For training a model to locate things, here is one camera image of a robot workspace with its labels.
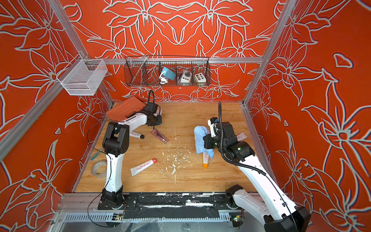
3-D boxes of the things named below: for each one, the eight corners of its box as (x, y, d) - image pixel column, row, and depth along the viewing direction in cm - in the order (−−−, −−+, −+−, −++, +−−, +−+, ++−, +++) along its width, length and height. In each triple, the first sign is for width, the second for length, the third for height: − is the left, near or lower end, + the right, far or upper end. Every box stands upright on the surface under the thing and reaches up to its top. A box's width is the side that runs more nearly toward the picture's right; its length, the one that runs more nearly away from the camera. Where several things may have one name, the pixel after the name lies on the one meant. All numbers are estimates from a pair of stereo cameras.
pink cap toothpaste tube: (132, 176, 84) (131, 174, 82) (130, 170, 86) (129, 169, 84) (157, 162, 89) (157, 160, 87) (155, 157, 91) (154, 156, 89)
